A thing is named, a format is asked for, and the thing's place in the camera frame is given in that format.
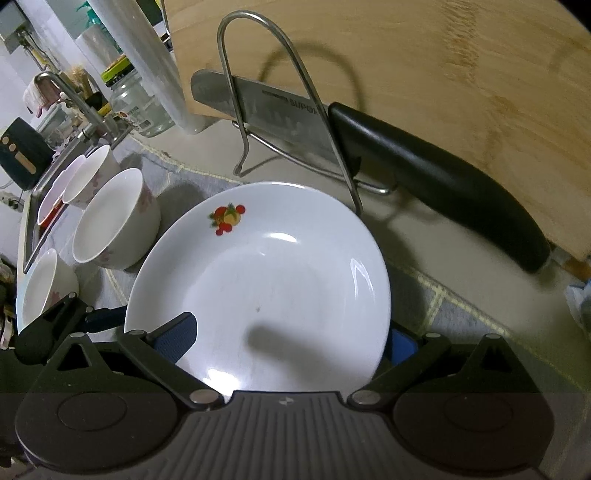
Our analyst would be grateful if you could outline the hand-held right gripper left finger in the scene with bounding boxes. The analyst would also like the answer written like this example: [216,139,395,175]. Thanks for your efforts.
[44,313,225,412]

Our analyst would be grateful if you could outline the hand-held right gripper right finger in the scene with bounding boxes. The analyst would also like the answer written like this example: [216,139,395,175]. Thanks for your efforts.
[346,329,528,411]

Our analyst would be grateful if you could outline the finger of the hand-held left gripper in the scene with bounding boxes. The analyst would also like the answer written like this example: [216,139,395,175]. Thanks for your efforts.
[15,292,127,366]

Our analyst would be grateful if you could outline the white bowl with floral print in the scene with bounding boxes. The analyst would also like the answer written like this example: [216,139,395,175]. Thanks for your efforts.
[20,248,81,334]
[72,168,161,271]
[62,144,121,210]

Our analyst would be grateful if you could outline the white plate with fruit print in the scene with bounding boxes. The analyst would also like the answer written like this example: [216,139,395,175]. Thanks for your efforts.
[124,181,392,403]

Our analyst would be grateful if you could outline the grey teal checked dish mat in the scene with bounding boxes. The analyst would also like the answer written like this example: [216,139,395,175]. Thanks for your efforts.
[44,148,591,398]

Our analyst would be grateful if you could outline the red white colander basin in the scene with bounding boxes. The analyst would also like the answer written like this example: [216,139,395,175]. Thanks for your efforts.
[36,154,89,228]

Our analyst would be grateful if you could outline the dark blue air fryer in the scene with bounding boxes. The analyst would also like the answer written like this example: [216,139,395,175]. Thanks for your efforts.
[0,116,53,191]

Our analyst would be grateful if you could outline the metal faucet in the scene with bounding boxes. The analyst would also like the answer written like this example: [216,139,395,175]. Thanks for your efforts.
[34,71,124,145]

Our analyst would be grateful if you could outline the pink white towel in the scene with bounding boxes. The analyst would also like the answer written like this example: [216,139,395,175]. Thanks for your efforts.
[22,75,66,117]

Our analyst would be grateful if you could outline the glass jar green lid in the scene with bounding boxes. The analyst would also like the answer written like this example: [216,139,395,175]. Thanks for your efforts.
[102,57,177,138]

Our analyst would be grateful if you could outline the bamboo cutting board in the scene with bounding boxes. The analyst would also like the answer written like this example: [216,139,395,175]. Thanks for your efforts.
[163,0,591,278]

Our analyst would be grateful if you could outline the green dish soap bottle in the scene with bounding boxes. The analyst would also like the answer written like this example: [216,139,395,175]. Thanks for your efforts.
[76,0,123,52]

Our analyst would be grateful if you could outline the metal wire knife stand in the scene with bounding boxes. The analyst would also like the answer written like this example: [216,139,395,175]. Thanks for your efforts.
[216,11,399,216]

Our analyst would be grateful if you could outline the black-handled cleaver knife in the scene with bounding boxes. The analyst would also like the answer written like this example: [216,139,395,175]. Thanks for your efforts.
[189,69,553,275]

